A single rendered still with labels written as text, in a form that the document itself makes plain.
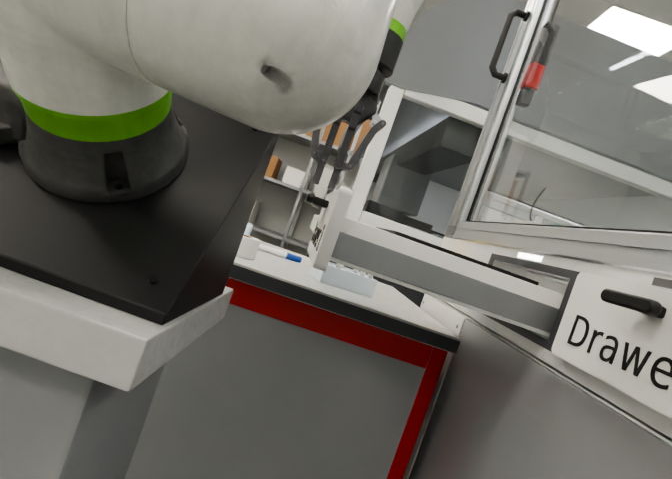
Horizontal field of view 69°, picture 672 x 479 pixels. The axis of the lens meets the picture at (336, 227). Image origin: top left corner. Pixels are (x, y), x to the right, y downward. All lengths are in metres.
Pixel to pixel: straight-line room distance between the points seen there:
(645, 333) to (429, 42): 1.30
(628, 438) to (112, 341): 0.48
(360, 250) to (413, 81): 1.08
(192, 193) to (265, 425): 0.57
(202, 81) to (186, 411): 0.73
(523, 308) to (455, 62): 1.13
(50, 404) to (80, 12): 0.29
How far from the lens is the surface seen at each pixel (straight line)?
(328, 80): 0.30
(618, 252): 0.68
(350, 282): 1.02
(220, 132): 0.55
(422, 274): 0.66
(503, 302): 0.70
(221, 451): 0.98
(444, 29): 1.73
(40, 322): 0.40
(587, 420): 0.65
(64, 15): 0.37
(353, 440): 0.98
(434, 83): 1.67
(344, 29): 0.30
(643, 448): 0.58
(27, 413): 0.47
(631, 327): 0.60
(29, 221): 0.48
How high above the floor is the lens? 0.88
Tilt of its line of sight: level
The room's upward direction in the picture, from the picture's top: 20 degrees clockwise
